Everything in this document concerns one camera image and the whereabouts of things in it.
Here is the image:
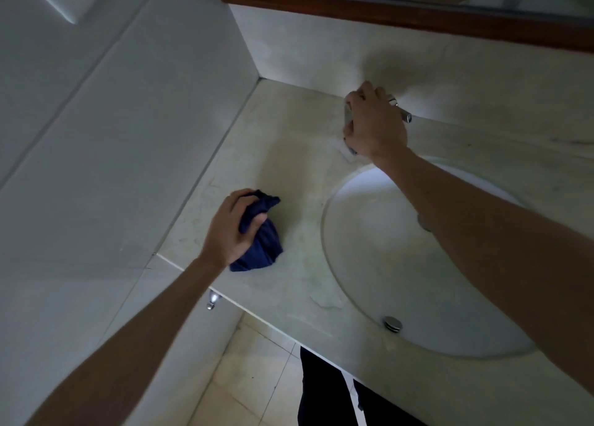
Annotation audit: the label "person's right hand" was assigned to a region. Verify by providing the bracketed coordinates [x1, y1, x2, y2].
[342, 80, 409, 164]

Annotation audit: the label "dark blue cleaning cloth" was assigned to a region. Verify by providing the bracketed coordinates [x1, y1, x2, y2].
[228, 189, 284, 273]

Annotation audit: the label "chrome square faucet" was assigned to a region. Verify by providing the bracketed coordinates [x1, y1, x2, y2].
[343, 95, 413, 156]

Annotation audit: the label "white oval sink basin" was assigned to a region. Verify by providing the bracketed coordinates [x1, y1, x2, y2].
[321, 157, 537, 360]

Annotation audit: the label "person's right forearm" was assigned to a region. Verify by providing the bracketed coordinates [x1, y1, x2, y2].
[376, 147, 594, 394]

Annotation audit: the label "person's left forearm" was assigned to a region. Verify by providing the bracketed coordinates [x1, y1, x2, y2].
[25, 256, 223, 426]

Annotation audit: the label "wood framed wall mirror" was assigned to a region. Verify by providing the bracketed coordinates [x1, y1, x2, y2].
[209, 0, 594, 53]

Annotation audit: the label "beige marble sink countertop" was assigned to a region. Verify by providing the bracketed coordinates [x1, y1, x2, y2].
[155, 78, 594, 426]

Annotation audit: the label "black trousers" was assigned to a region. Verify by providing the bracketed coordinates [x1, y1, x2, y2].
[296, 346, 428, 426]

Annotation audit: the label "person's left hand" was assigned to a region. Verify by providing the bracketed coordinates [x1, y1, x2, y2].
[197, 188, 269, 271]

